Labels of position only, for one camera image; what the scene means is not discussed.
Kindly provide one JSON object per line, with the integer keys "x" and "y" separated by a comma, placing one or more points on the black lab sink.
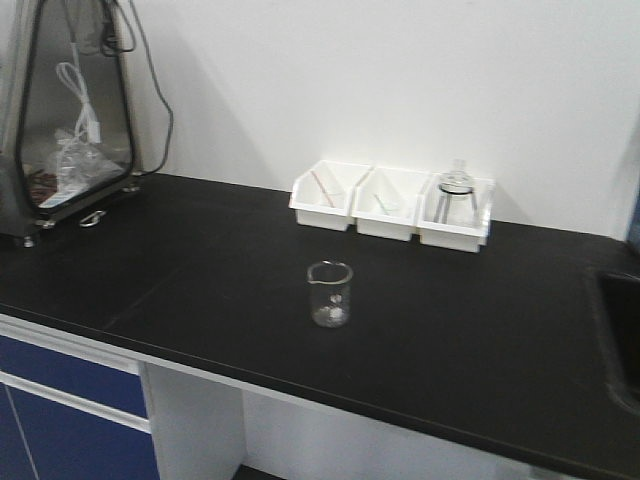
{"x": 614, "y": 300}

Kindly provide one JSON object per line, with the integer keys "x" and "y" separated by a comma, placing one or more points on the round glass flask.
{"x": 457, "y": 181}

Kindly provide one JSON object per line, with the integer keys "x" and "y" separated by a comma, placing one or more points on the white right storage bin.
{"x": 463, "y": 231}

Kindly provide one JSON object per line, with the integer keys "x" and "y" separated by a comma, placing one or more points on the empty clear glass beaker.
{"x": 329, "y": 284}

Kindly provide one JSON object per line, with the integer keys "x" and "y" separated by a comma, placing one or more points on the red plastic dropper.
{"x": 323, "y": 190}

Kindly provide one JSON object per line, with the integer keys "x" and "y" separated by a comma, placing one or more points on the glass enclosure lab apparatus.
{"x": 62, "y": 67}

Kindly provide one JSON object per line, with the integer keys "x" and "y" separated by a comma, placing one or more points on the blue cabinet drawer front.
{"x": 103, "y": 384}

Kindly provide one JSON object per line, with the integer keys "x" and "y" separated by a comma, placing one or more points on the white storage bin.
{"x": 386, "y": 202}
{"x": 463, "y": 231}
{"x": 341, "y": 181}

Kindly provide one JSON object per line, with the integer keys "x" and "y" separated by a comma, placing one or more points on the clear plastic bag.
{"x": 78, "y": 165}

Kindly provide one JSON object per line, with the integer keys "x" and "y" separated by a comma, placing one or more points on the white middle storage bin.
{"x": 386, "y": 202}

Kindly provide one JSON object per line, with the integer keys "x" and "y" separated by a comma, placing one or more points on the white left storage bin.
{"x": 341, "y": 181}

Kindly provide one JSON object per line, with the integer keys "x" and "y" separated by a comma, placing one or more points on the green plastic dropper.
{"x": 382, "y": 205}

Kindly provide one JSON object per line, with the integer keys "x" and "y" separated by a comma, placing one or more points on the black tripod flask stand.
{"x": 442, "y": 205}

